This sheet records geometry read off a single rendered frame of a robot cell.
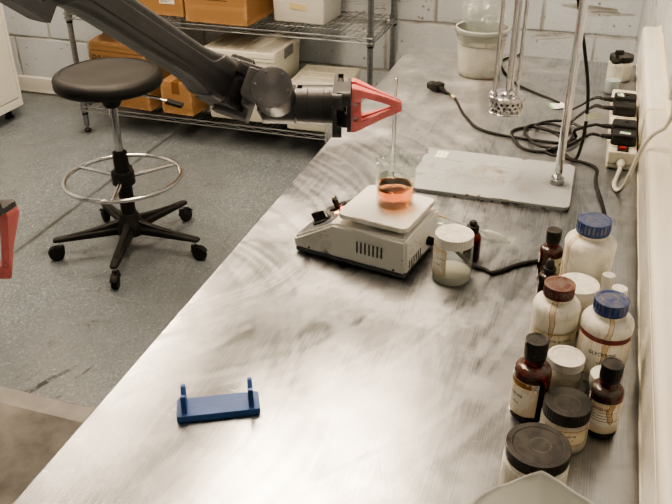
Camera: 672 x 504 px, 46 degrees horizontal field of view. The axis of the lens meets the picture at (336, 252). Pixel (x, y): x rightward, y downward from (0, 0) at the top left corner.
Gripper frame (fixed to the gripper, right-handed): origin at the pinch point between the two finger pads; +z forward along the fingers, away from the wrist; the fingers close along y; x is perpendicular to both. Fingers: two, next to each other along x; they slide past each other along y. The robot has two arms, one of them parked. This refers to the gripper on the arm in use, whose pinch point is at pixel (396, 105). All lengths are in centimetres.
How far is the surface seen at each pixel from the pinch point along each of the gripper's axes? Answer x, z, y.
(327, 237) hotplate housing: 21.4, -10.0, -1.6
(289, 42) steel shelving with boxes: 56, -37, 234
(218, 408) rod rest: 25, -22, -38
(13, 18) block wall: 63, -188, 300
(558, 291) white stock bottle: 14.6, 20.2, -26.5
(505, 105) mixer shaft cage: 9.3, 20.9, 26.8
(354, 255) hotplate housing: 23.3, -5.7, -3.8
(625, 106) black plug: 19, 52, 55
